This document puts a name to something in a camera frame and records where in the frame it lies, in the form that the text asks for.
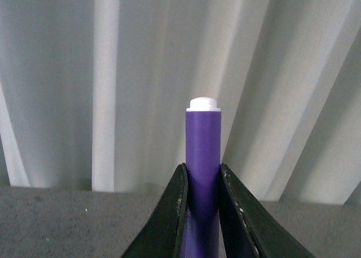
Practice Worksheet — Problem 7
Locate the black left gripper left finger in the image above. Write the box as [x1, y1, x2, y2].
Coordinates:
[121, 163, 188, 257]

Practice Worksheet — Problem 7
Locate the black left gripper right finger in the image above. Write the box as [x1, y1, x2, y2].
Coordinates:
[219, 164, 314, 258]

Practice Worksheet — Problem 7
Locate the purple highlighter pen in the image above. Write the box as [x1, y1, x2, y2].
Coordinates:
[180, 97, 222, 257]

